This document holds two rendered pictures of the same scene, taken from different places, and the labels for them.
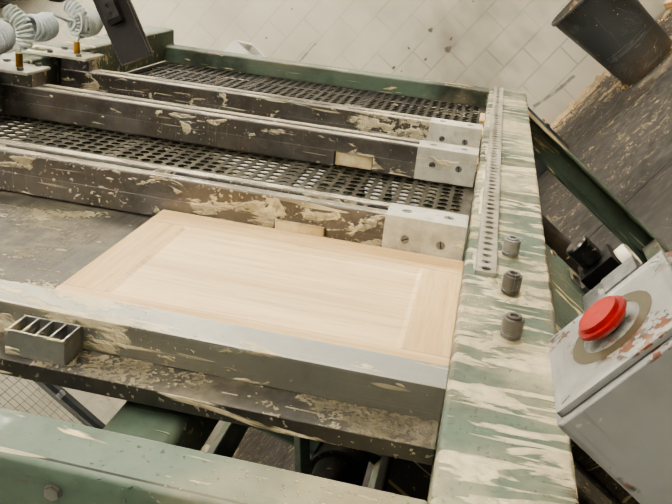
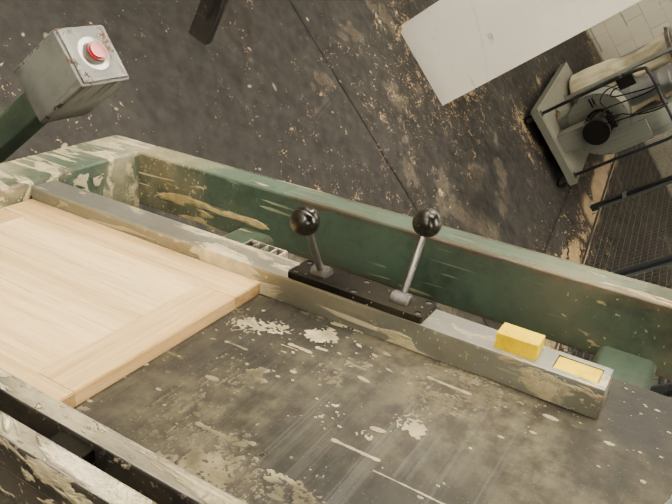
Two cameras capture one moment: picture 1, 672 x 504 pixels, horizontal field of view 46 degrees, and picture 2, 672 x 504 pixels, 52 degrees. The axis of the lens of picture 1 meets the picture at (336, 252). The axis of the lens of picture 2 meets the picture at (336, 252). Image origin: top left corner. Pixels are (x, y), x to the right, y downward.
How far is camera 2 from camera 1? 175 cm
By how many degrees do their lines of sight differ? 130
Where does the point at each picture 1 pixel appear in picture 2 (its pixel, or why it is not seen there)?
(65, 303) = (242, 251)
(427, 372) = (51, 186)
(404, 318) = not seen: outside the picture
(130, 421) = not seen: hidden behind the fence
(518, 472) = (87, 150)
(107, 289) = (197, 287)
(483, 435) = (79, 158)
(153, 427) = not seen: hidden behind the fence
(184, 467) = (222, 170)
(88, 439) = (257, 181)
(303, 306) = (44, 254)
